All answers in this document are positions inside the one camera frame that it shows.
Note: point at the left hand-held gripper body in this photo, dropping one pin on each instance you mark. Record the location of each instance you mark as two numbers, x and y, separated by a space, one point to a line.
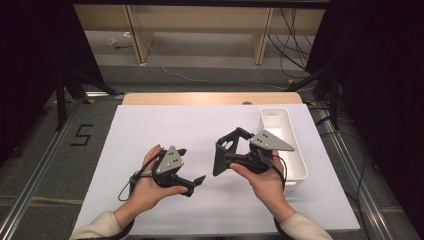
170 161

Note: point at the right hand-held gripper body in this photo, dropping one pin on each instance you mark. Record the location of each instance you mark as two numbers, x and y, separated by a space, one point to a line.
270 141

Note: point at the white plastic bin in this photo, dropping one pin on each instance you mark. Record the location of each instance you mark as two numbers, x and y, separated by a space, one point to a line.
296 166

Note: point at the person's left hand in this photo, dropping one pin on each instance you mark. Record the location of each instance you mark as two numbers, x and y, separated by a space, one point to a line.
146 193

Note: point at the person's right hand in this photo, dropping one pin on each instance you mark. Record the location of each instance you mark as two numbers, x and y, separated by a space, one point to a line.
266 186

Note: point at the round table grommet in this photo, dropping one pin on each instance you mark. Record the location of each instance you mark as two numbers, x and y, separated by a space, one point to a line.
247 103

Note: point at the white table mat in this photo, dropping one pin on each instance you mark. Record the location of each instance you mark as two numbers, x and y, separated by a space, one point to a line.
216 206

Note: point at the yellow tape marker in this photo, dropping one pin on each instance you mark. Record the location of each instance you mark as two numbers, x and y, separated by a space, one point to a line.
312 103
90 101
290 81

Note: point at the black metal stand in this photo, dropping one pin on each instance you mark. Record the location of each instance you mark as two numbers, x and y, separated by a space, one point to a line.
60 100
334 100

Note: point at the beige wooden desk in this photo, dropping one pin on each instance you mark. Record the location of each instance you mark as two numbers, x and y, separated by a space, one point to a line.
200 20

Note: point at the black curtain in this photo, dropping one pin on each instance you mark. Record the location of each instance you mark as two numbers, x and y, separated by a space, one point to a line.
383 83
33 66

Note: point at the silver metal rail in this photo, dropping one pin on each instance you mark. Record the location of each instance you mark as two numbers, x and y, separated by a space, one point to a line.
36 173
353 173

